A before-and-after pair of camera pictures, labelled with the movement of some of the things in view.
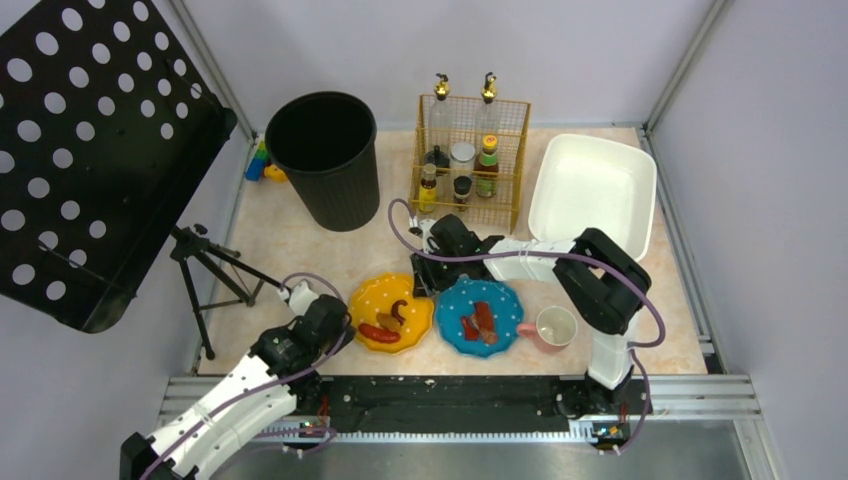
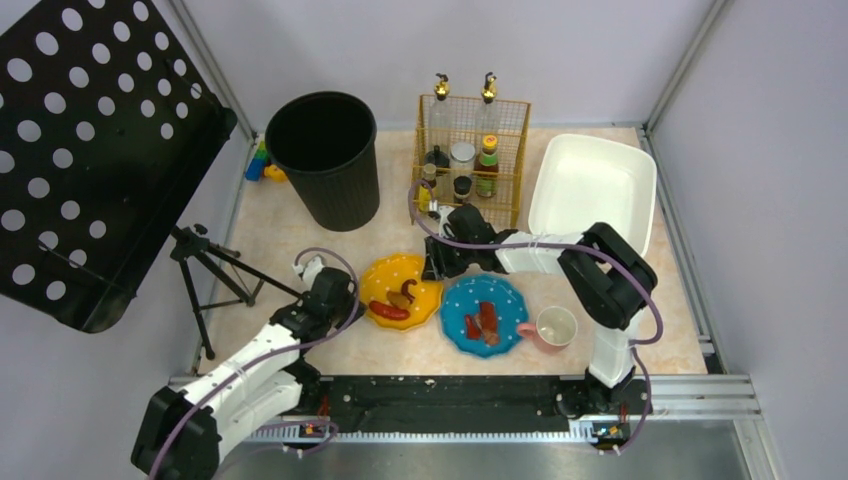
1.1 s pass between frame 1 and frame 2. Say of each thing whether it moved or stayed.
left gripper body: moved
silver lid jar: stayed
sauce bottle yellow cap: stayed
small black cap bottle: stayed
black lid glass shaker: stayed
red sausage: moved
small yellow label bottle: stayed
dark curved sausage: moved
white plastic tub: stayed
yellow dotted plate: moved
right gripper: stayed
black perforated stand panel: stayed
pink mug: stayed
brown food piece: moved
